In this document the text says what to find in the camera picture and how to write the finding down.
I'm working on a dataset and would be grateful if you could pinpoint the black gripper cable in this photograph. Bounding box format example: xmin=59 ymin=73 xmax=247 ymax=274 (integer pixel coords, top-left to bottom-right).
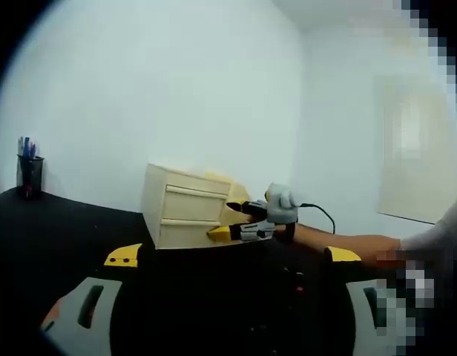
xmin=297 ymin=202 xmax=337 ymax=235

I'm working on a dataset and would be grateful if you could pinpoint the bunch of coloured pens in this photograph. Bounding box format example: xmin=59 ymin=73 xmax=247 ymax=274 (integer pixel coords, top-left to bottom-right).
xmin=16 ymin=136 xmax=39 ymax=159

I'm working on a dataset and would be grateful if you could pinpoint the beige wooden drawer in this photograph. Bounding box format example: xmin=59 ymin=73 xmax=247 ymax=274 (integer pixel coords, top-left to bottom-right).
xmin=160 ymin=218 xmax=229 ymax=248
xmin=165 ymin=184 xmax=231 ymax=220

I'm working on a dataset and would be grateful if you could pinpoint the person's left hand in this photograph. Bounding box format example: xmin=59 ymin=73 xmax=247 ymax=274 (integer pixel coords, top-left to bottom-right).
xmin=40 ymin=300 xmax=65 ymax=333

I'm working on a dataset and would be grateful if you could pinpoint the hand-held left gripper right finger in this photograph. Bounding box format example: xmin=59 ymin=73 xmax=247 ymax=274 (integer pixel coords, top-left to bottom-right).
xmin=322 ymin=245 xmax=380 ymax=356

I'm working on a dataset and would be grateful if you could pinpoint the black mesh pen holder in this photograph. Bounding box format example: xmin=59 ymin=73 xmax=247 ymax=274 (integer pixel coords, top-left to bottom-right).
xmin=16 ymin=155 xmax=45 ymax=200

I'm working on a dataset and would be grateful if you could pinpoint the beige wooden drawer organizer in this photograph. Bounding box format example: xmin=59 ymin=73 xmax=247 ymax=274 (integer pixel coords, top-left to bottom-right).
xmin=141 ymin=162 xmax=259 ymax=251

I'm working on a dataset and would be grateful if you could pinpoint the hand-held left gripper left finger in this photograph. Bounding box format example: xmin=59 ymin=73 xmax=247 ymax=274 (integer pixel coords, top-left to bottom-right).
xmin=39 ymin=243 xmax=148 ymax=356

